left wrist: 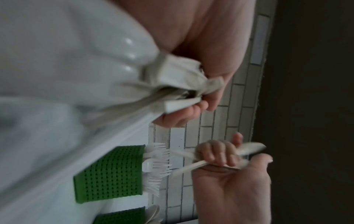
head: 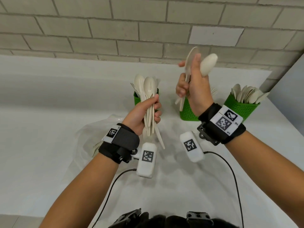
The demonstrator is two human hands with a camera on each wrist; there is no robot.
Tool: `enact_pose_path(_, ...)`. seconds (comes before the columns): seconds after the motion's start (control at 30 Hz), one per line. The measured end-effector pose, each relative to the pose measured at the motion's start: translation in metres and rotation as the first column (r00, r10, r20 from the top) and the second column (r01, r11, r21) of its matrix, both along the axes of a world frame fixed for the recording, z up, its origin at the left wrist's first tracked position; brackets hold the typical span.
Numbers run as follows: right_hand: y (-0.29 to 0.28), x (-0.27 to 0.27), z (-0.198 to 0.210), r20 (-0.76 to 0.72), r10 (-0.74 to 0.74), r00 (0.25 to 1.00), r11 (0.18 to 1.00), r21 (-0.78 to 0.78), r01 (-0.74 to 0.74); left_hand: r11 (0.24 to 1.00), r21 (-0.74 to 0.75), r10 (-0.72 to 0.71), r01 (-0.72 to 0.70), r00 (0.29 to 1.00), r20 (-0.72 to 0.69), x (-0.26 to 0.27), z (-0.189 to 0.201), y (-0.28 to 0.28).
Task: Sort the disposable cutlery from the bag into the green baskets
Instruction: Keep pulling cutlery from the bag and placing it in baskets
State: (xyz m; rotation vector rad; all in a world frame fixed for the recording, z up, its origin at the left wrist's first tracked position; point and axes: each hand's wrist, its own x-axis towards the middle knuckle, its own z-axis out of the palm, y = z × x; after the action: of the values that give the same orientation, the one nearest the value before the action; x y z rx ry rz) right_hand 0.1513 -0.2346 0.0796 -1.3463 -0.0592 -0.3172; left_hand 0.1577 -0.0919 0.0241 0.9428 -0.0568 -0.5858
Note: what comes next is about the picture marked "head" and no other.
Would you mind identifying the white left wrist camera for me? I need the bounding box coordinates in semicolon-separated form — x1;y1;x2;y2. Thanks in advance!
136;142;158;179

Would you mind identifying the person's black clothing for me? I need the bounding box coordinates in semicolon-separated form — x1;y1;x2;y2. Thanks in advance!
114;212;240;228

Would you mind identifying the person's left forearm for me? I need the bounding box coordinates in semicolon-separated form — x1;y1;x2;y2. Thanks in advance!
39;154;119;228

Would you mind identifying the white plastic spoon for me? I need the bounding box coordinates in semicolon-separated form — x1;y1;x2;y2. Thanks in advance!
179;47;199;112
200;53;218;77

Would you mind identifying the black camera cable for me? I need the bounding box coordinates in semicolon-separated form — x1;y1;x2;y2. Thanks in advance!
204;151;244;228
91;168;137;228

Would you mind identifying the bunch of white plastic spoons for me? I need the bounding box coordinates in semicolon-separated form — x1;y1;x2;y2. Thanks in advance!
231;84;270;104

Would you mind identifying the person's right hand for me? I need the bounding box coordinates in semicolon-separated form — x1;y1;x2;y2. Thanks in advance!
175;53;214;117

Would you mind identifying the black right camera cable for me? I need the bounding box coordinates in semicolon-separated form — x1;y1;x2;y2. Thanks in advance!
204;151;244;228

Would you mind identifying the black right wrist band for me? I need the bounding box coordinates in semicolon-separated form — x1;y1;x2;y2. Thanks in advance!
196;103;246;146

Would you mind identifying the black harness buckle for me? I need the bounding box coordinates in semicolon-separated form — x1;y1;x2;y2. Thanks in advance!
114;208;142;224
186;211;214;225

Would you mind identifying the clear plastic bag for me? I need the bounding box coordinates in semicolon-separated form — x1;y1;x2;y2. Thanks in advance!
75;114;143;169

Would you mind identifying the black left wrist band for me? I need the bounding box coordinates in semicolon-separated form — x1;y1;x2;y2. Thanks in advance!
98;123;140;164

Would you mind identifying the person's right forearm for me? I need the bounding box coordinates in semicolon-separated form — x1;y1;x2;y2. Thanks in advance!
224;130;304;228

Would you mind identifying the handful of white plastic cutlery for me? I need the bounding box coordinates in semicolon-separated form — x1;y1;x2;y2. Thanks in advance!
130;74;166;150

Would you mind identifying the person's left hand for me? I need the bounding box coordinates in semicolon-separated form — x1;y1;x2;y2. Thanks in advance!
122;93;162;136

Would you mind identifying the black left camera cable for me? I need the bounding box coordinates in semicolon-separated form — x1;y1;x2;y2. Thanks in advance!
91;168;137;228

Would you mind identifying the black wrist band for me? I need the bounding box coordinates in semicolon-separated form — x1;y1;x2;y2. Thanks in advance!
98;123;140;164
196;103;246;146

